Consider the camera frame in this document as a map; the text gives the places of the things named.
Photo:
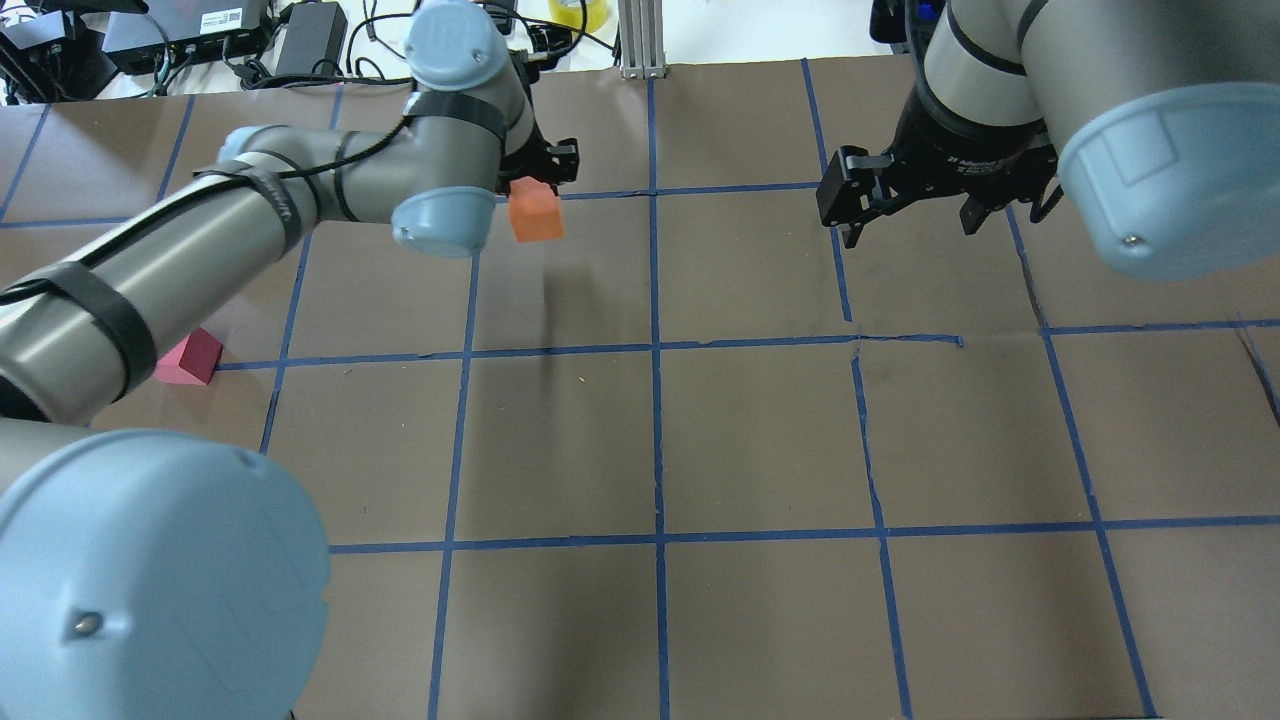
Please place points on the yellow tape roll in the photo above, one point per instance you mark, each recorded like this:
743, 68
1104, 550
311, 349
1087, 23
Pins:
588, 16

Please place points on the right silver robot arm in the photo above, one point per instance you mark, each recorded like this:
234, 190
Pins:
1157, 119

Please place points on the aluminium frame post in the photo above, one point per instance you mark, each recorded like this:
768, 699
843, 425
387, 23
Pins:
640, 50

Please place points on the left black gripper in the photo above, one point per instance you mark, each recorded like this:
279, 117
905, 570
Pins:
553, 163

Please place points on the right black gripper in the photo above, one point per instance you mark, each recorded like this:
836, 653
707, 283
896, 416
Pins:
958, 158

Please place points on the black power adapter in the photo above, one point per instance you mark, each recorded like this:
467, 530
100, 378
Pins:
314, 33

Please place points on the red foam cube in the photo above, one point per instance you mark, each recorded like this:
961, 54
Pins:
192, 362

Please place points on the orange foam cube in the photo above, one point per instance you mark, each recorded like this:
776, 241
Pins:
535, 211

